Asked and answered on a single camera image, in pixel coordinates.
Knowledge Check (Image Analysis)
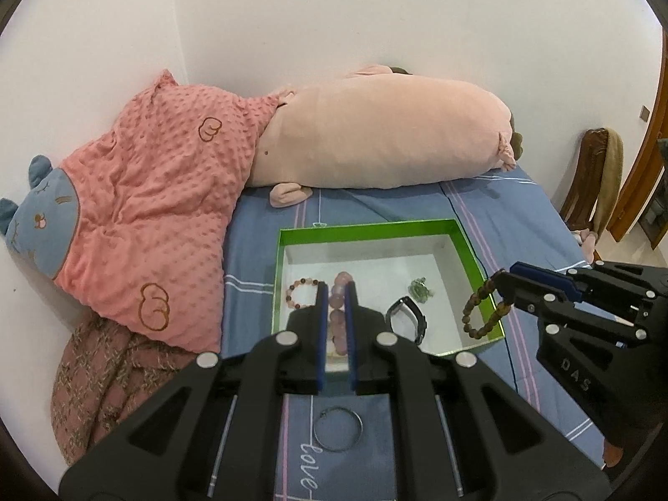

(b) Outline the black wrist watch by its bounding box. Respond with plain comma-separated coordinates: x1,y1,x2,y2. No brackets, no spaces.
386,296,429,345

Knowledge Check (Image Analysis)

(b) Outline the wooden door frame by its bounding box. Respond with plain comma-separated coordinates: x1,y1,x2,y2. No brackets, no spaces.
607,26,668,250

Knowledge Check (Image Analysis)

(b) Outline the wooden chair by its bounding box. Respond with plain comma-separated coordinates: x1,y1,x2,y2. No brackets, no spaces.
560,129,611,243

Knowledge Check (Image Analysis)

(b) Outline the green cardboard box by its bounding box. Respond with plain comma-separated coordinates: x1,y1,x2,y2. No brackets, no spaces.
271,218,506,374

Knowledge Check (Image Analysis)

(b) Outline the brown woven blanket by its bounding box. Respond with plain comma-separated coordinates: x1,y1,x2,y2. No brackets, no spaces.
51,317,220,466

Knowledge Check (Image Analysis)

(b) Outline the olive cloth on chair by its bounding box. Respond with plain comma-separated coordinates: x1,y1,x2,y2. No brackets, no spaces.
590,128,625,243

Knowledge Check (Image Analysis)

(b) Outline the brown wooden bead bracelet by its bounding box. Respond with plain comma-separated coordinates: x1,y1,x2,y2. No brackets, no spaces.
462,270,511,339

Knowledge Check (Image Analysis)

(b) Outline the green jade pendant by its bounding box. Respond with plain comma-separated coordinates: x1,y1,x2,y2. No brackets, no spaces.
408,278,437,304

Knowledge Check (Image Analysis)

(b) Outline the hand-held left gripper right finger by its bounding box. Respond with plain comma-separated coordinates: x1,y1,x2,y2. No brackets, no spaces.
344,281,612,501

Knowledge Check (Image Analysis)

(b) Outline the pink dotted animal pillow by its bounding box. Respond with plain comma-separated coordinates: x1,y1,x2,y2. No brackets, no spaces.
0,69,293,354

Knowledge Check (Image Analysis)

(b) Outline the silver bangle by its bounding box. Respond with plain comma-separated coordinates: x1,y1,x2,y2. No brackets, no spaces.
314,407,362,453

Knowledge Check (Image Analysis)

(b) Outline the blue striped bed sheet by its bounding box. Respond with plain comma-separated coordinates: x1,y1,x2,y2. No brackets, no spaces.
219,164,609,501

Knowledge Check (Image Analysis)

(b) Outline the long pink plush pillow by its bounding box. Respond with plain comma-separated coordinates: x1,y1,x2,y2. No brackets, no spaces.
245,64,525,208

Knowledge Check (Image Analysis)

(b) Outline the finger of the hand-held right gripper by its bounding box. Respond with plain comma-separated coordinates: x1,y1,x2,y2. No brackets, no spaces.
493,270,581,320
509,262,583,301

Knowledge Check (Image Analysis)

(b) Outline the pale pink bead bracelet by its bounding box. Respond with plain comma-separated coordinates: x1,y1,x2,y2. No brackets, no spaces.
327,270,357,357

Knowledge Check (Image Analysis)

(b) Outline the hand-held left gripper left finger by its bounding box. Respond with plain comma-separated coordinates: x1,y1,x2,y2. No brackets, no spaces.
58,282,331,501

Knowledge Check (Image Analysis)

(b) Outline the red and pink bead bracelet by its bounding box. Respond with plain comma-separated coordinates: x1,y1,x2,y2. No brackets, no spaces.
286,278,327,310

